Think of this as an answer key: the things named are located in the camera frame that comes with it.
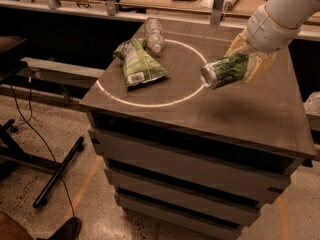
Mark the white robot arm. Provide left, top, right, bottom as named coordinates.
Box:
left=226, top=0, right=320, bottom=83

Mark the black shoe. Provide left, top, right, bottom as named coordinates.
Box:
left=47, top=217, right=81, bottom=240

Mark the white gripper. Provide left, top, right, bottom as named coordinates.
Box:
left=225, top=5, right=300, bottom=83

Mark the green chip bag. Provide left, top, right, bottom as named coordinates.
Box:
left=113, top=38, right=167, bottom=87

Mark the black chair base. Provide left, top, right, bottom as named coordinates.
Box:
left=0, top=119, right=84, bottom=208

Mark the clear plastic water bottle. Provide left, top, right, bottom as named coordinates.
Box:
left=145, top=18, right=165, bottom=53

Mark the grey drawer cabinet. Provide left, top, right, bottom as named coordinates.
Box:
left=81, top=20, right=315, bottom=240

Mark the black floor cable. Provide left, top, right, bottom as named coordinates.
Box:
left=9, top=73, right=77, bottom=218

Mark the green soda can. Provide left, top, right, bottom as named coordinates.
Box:
left=200, top=54, right=249, bottom=90

